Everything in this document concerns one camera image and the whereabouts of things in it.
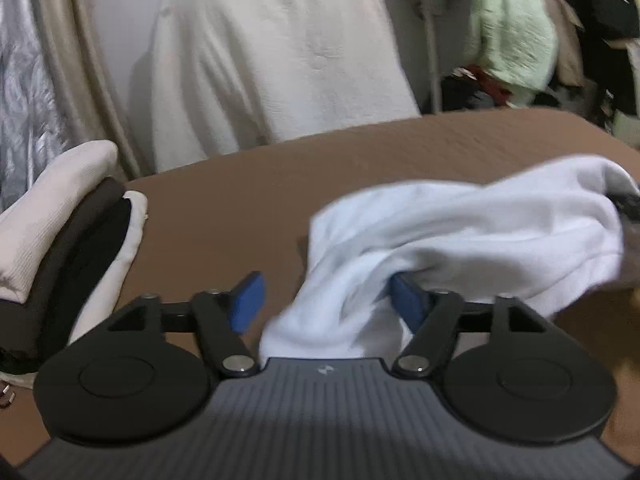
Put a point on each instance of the crinkled silver cover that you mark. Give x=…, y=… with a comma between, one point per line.
x=25, y=85

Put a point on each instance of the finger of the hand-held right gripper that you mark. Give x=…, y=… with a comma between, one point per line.
x=627, y=205

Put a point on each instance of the cream folded garment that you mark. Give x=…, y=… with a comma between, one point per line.
x=45, y=210

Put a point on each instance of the black folded garment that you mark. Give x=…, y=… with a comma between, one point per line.
x=85, y=270

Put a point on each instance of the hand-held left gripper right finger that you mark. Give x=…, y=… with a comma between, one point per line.
x=407, y=305

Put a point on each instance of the metal rack pole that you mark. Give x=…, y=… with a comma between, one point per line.
x=432, y=60

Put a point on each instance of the light green quilted jacket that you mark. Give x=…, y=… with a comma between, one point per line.
x=515, y=40

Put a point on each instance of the red cloth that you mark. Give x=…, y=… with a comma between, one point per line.
x=482, y=76

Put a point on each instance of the white folded garment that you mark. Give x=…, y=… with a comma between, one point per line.
x=125, y=250

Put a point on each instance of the beige curtain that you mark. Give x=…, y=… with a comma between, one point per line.
x=65, y=35

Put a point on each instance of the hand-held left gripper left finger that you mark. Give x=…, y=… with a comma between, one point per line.
x=247, y=300

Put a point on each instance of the beige coat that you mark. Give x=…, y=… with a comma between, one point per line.
x=567, y=40

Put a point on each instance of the white fleece garment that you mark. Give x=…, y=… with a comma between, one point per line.
x=475, y=230

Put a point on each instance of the pile of dark clothes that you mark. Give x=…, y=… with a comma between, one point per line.
x=460, y=92

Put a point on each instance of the cream draped blanket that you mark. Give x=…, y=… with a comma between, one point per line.
x=280, y=60

